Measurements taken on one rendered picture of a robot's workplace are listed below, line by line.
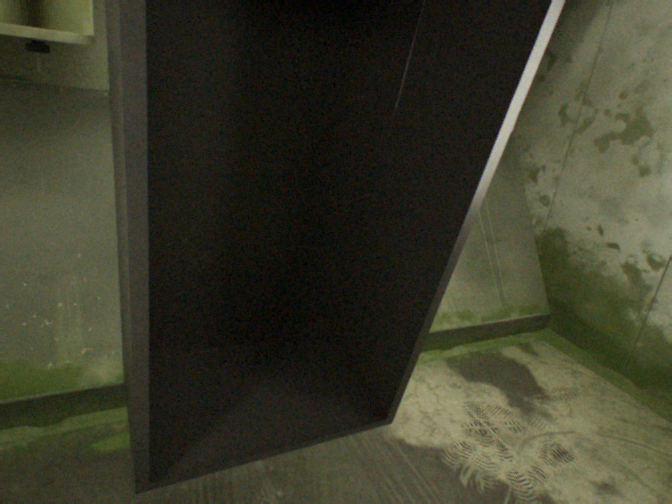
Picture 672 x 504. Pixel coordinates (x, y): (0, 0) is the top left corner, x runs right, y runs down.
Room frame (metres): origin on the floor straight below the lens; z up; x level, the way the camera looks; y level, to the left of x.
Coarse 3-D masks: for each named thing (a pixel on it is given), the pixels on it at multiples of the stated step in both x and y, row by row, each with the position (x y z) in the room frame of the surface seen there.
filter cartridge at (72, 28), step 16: (0, 0) 1.44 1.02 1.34; (16, 0) 1.45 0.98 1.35; (32, 0) 1.49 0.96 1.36; (48, 0) 1.49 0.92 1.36; (64, 0) 1.53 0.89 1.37; (80, 0) 1.58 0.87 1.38; (0, 16) 1.44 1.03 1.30; (16, 16) 1.45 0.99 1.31; (32, 16) 1.47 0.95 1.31; (48, 16) 1.50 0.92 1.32; (64, 16) 1.53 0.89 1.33; (80, 16) 1.57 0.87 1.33; (0, 32) 1.44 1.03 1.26; (16, 32) 1.44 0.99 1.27; (32, 32) 1.46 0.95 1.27; (48, 32) 1.48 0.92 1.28; (64, 32) 1.52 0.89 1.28; (80, 32) 1.57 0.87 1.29; (32, 48) 1.58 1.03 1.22; (48, 48) 1.61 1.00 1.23
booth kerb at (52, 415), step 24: (432, 336) 2.00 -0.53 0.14; (456, 336) 2.07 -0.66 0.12; (480, 336) 2.15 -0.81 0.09; (504, 336) 2.24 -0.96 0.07; (96, 384) 1.32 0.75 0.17; (120, 384) 1.35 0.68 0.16; (0, 408) 1.18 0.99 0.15; (24, 408) 1.21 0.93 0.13; (48, 408) 1.24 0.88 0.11; (72, 408) 1.28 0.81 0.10; (96, 408) 1.31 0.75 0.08
